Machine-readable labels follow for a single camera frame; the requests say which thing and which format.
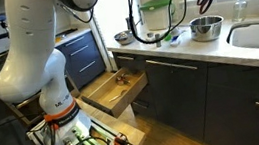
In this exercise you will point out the open wooden drawer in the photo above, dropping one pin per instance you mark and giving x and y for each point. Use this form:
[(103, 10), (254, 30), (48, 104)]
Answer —
[(129, 97)]

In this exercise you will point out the metal measuring cups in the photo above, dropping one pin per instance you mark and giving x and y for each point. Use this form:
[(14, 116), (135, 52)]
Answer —
[(122, 79)]

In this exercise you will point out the clear soap bottle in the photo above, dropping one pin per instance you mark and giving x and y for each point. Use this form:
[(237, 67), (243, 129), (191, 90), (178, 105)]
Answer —
[(239, 9)]

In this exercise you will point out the white bin with green lid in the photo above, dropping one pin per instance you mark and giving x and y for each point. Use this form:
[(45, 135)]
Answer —
[(158, 16)]

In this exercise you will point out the tall steel shaker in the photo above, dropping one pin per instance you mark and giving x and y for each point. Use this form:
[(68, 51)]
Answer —
[(158, 41)]

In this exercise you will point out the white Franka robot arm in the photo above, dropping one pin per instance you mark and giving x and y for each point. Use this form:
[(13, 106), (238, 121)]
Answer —
[(31, 45)]

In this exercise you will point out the stainless steel pot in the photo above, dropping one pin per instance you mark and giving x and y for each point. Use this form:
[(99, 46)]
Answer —
[(207, 30)]

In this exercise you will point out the green scrubber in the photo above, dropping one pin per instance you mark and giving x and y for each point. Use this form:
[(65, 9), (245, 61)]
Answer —
[(167, 37)]

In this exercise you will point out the black and orange clamp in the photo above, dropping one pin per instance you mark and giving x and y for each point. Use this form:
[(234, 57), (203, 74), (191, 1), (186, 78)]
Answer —
[(124, 143)]

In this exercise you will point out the stainless steel bowl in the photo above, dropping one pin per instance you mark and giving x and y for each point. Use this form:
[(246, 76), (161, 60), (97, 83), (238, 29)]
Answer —
[(125, 37)]

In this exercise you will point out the short steel shaker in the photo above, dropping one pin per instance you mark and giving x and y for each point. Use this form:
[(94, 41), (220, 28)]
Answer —
[(150, 36)]

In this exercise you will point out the dark base cabinet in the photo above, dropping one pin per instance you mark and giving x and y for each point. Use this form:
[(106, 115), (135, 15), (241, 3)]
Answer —
[(180, 102)]

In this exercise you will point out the blue drawer cabinet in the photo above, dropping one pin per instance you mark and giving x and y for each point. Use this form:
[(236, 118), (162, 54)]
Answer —
[(81, 60)]

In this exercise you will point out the stainless steel pitcher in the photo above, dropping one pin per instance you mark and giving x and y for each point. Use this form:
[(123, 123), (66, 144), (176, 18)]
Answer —
[(128, 23)]

